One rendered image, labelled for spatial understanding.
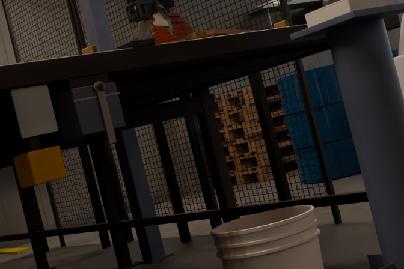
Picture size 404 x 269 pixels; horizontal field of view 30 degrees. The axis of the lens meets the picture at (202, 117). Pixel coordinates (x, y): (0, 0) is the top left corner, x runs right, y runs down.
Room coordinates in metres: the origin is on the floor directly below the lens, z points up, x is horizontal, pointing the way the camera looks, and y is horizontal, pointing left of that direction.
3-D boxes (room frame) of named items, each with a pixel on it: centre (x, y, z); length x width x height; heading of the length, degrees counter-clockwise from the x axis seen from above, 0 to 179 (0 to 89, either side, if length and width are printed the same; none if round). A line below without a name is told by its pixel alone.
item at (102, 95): (1.94, 0.27, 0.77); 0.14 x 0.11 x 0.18; 131
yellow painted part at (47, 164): (1.82, 0.41, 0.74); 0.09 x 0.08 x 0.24; 131
